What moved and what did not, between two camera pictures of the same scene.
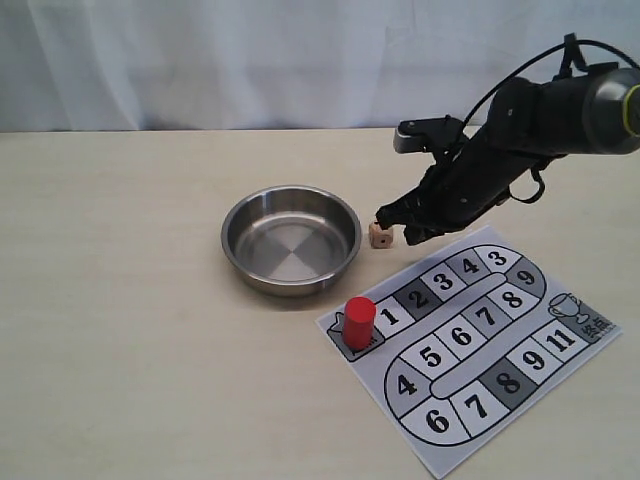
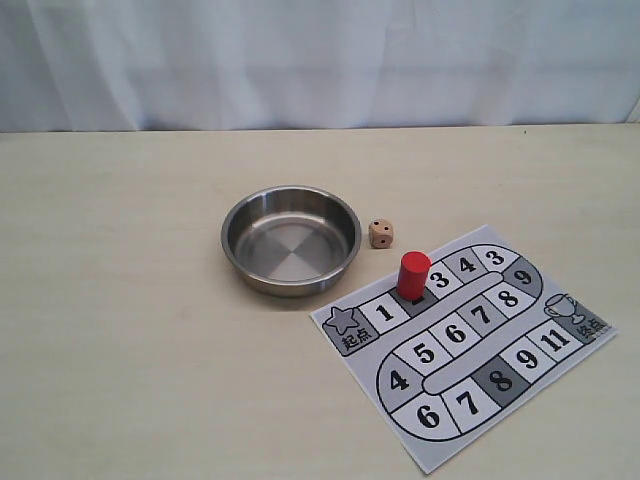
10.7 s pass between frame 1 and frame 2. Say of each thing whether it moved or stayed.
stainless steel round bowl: stayed
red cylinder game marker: moved
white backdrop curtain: stayed
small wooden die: stayed
